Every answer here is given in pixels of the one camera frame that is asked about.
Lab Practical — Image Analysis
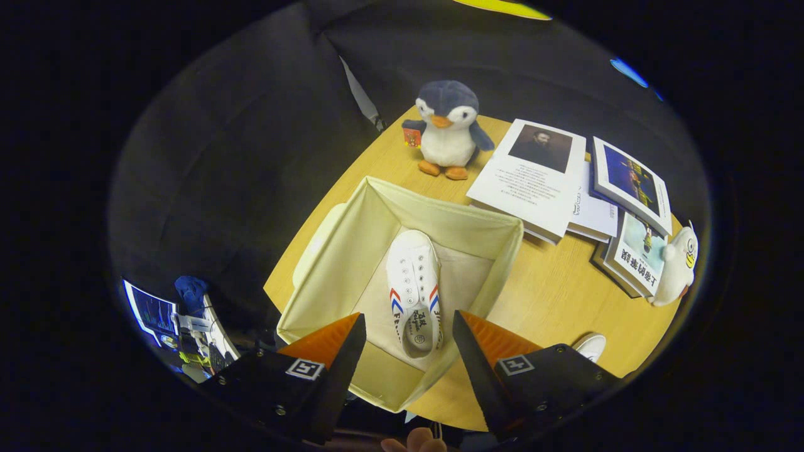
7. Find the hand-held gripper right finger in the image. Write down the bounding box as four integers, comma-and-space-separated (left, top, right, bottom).
452, 309, 622, 443

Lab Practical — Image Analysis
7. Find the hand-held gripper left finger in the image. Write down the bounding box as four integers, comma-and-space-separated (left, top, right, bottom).
201, 312, 367, 445

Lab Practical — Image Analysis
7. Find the white striped canvas shoe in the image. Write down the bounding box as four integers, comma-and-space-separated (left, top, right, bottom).
572, 333, 607, 363
385, 229, 444, 359

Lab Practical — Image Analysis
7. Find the cream fabric storage box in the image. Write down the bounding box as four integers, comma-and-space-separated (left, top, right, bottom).
276, 176, 524, 414

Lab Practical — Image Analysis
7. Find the white side desk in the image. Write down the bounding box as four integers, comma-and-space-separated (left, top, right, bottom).
179, 294, 241, 377

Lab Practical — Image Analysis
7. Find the blue cloth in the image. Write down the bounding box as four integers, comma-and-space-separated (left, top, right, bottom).
175, 275, 209, 315

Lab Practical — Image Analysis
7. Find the computer monitor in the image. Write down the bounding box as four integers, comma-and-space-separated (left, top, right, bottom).
122, 279, 180, 349

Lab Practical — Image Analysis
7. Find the book with duck picture cover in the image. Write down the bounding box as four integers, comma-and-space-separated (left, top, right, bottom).
590, 210, 670, 299

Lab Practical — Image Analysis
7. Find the white book with portrait cover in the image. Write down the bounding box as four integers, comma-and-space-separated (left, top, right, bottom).
466, 119, 587, 245

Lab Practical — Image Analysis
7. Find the plain white book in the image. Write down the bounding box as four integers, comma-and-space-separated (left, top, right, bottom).
567, 160, 619, 244

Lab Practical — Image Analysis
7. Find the white duck plush toy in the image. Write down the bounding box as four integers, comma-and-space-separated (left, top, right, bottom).
647, 221, 699, 307

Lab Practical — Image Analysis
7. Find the blue white penguin plush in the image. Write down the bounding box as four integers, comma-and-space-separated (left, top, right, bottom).
402, 80, 496, 181

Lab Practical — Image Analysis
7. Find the book with blue picture cover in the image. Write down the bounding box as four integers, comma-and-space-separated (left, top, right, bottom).
590, 136, 673, 238

